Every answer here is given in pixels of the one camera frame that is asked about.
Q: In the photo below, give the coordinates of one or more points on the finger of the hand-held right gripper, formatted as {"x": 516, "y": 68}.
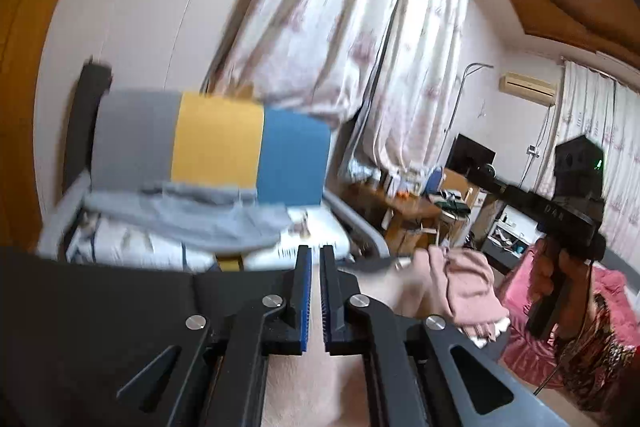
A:
{"x": 520, "y": 199}

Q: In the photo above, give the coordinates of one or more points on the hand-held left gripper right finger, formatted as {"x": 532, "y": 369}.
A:
{"x": 327, "y": 302}

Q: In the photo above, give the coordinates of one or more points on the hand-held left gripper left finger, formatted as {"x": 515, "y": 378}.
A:
{"x": 304, "y": 297}

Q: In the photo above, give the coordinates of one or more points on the beige knit sweater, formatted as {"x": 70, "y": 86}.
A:
{"x": 315, "y": 387}

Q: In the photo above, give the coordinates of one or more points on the person's right forearm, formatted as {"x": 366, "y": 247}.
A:
{"x": 595, "y": 357}

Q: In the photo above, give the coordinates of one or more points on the person's right hand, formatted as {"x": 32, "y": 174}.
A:
{"x": 575, "y": 287}

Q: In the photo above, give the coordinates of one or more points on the white shelf cabinet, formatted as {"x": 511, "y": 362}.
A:
{"x": 515, "y": 232}

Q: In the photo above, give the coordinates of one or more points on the black monitor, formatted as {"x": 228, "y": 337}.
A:
{"x": 470, "y": 154}

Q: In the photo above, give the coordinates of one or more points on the small blue chair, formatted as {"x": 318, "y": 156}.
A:
{"x": 434, "y": 181}

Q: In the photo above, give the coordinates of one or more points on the pink knit sweater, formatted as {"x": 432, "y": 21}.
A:
{"x": 470, "y": 287}

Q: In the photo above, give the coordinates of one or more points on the pale floral curtain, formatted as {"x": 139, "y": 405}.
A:
{"x": 350, "y": 32}
{"x": 600, "y": 107}

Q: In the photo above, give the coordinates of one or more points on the white air conditioner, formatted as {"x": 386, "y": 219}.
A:
{"x": 527, "y": 88}

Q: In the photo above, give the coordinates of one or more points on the wooden desk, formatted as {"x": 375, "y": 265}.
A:
{"x": 405, "y": 212}

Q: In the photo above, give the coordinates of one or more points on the curved metal pole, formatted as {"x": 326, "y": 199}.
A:
{"x": 462, "y": 97}

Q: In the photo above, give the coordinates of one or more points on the grey garment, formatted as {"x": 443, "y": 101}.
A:
{"x": 200, "y": 217}

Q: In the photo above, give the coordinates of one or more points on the pink blanket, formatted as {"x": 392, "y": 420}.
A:
{"x": 520, "y": 347}

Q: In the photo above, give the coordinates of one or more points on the white printed cushion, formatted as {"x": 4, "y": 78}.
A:
{"x": 150, "y": 252}

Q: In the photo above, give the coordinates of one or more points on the grey yellow blue chair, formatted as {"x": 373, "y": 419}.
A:
{"x": 215, "y": 142}

